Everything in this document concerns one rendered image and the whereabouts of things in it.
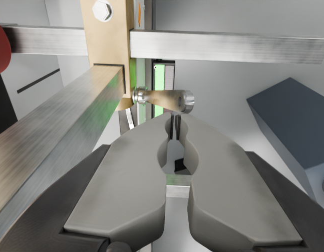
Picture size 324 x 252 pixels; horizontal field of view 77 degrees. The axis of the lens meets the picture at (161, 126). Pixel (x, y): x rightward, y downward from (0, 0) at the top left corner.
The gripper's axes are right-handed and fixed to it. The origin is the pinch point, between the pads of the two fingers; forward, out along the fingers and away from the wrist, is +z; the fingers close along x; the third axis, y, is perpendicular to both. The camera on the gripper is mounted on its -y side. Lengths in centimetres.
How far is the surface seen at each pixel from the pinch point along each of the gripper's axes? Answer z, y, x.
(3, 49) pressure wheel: 12.4, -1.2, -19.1
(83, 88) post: 5.6, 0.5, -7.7
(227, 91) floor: 101, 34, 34
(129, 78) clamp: 14.1, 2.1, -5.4
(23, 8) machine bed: 31.4, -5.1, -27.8
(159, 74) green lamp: 30.9, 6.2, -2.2
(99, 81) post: 7.8, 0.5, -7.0
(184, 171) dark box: 89, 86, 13
